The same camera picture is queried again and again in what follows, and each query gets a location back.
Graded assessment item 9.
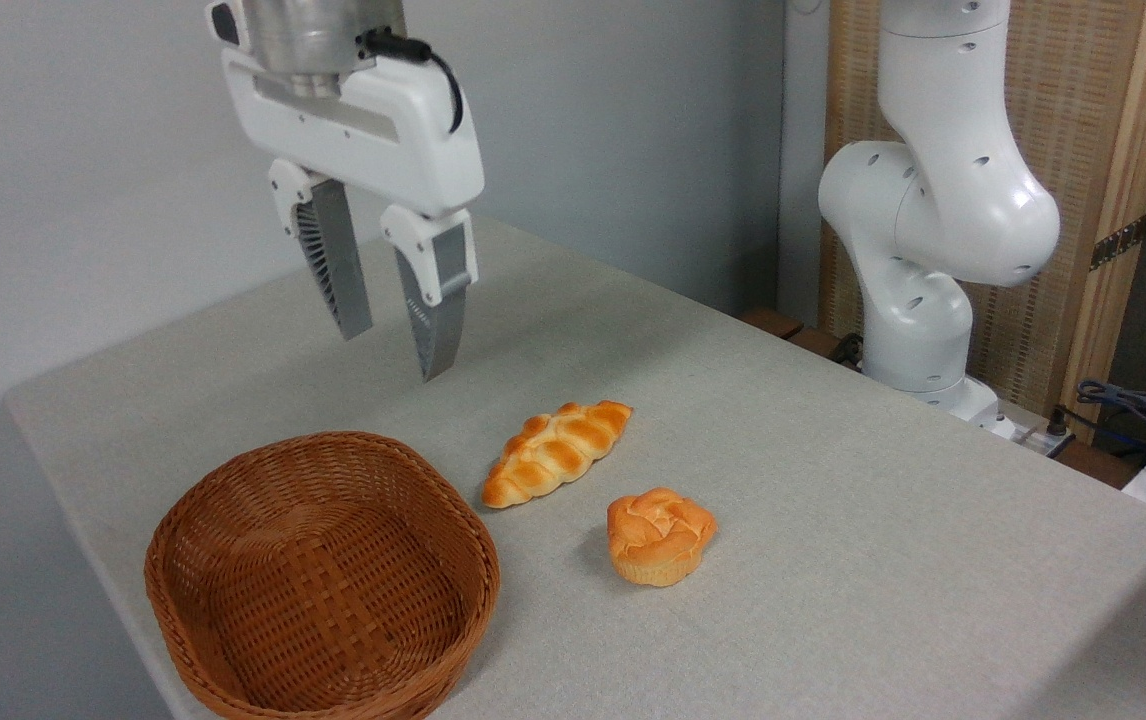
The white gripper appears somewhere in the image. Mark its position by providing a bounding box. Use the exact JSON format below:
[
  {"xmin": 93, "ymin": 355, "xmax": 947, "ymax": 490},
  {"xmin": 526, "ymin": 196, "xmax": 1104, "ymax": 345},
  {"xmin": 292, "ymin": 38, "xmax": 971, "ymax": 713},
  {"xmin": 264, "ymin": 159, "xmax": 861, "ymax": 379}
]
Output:
[{"xmin": 222, "ymin": 47, "xmax": 486, "ymax": 384}]

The long braided bread loaf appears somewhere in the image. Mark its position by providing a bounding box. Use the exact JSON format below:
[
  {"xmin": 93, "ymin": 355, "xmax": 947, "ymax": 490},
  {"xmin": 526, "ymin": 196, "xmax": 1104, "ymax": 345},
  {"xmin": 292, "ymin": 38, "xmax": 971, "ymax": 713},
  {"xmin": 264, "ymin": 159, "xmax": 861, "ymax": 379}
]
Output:
[{"xmin": 482, "ymin": 400, "xmax": 634, "ymax": 510}]

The brown woven wicker basket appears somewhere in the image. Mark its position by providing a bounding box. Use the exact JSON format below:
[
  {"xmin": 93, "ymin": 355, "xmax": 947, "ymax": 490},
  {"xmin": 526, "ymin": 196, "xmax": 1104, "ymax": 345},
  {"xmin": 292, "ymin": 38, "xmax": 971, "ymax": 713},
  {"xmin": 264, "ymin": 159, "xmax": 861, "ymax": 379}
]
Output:
[{"xmin": 144, "ymin": 431, "xmax": 501, "ymax": 720}]

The round muffin-shaped bread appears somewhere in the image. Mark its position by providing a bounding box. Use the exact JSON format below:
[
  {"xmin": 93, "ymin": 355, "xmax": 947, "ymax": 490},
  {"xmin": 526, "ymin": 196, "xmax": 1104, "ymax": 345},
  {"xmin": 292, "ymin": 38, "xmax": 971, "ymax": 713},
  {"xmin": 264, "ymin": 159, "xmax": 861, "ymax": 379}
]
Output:
[{"xmin": 606, "ymin": 487, "xmax": 718, "ymax": 588}]

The white power strip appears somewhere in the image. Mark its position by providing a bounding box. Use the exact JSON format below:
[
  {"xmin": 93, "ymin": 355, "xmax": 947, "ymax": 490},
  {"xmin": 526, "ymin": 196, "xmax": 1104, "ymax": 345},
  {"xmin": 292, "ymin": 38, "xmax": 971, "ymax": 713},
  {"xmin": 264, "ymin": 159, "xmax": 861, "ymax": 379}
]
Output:
[{"xmin": 995, "ymin": 400, "xmax": 1076, "ymax": 459}]

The dark metal screen hinge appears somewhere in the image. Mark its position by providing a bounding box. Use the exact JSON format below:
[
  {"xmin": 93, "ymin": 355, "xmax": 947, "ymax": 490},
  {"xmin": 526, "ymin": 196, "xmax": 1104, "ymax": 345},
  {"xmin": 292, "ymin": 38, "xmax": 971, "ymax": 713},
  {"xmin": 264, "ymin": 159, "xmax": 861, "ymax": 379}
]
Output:
[{"xmin": 1090, "ymin": 212, "xmax": 1146, "ymax": 272}]

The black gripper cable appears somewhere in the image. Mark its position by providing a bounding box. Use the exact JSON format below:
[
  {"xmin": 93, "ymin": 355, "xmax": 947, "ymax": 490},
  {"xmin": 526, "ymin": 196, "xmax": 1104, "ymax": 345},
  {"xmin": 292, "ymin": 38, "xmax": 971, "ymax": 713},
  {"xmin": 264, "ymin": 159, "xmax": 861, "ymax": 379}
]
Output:
[{"xmin": 358, "ymin": 27, "xmax": 465, "ymax": 136}]

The blue-black cable bundle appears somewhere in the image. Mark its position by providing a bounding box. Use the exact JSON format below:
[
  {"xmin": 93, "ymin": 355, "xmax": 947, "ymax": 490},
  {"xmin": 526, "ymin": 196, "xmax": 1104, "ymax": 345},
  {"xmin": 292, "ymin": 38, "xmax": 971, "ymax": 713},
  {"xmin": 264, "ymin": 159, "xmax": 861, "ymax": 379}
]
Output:
[{"xmin": 1075, "ymin": 378, "xmax": 1146, "ymax": 471}]

